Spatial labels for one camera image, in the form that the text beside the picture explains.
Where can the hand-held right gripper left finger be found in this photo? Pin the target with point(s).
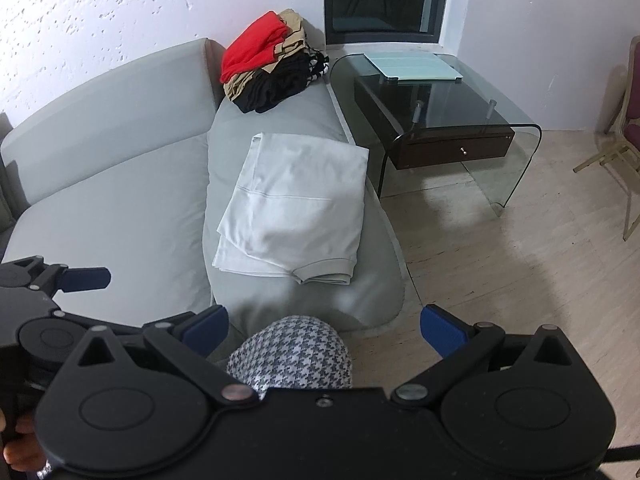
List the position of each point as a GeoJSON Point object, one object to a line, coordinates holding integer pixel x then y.
{"type": "Point", "coordinates": [207, 322]}

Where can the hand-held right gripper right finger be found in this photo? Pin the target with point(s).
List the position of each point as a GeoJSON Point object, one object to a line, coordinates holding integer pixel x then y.
{"type": "Point", "coordinates": [442, 330]}

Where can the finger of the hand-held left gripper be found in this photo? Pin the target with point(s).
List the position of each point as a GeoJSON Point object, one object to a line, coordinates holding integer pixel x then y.
{"type": "Point", "coordinates": [90, 278]}

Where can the white shirt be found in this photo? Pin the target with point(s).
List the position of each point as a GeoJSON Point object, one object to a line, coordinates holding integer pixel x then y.
{"type": "Point", "coordinates": [295, 205]}

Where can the person's left hand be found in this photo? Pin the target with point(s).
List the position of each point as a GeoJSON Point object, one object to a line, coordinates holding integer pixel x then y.
{"type": "Point", "coordinates": [25, 447]}

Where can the grey sofa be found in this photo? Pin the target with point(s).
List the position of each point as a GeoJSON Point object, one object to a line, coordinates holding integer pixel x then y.
{"type": "Point", "coordinates": [115, 175]}

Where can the dark wooden drawer unit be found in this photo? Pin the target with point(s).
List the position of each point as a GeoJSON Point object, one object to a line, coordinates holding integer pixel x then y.
{"type": "Point", "coordinates": [450, 145]}

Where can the glass side table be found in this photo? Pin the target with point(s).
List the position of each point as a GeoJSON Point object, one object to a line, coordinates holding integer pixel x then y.
{"type": "Point", "coordinates": [520, 160]}

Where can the pale teal folder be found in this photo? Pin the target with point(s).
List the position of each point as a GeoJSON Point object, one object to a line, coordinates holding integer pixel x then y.
{"type": "Point", "coordinates": [415, 66]}

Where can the beige framed chair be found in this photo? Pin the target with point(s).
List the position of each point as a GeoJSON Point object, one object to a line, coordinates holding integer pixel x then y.
{"type": "Point", "coordinates": [627, 125]}

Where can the black and white patterned garment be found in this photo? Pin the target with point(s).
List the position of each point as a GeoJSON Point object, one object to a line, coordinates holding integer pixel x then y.
{"type": "Point", "coordinates": [317, 65]}

